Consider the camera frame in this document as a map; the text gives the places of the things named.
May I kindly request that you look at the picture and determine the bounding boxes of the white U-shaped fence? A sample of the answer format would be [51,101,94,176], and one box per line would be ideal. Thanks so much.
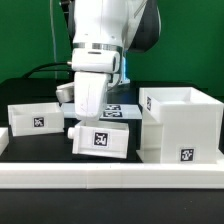
[0,127,224,190]

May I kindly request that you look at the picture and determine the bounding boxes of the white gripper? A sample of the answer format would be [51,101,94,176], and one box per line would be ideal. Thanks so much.
[72,49,120,121]

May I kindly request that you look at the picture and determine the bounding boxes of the white drawer box rear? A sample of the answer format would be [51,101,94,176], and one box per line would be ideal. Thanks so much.
[8,102,64,136]

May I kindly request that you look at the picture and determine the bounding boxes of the black cable bundle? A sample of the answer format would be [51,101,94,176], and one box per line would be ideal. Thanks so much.
[22,61,74,80]

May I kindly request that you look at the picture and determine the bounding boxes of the white marker sheet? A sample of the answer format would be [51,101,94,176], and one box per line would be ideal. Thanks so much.
[61,103,142,120]

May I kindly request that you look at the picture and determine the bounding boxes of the white drawer cabinet frame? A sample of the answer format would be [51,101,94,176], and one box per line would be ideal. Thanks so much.
[138,87,224,164]

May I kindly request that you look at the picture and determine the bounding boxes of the white drawer box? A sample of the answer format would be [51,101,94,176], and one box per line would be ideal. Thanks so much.
[8,102,64,136]
[67,121,129,159]

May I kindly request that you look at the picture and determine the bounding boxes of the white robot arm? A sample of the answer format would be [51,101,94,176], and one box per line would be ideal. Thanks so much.
[71,0,161,120]

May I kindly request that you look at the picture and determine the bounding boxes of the white drawer box front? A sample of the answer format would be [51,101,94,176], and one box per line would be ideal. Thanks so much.
[67,121,129,159]

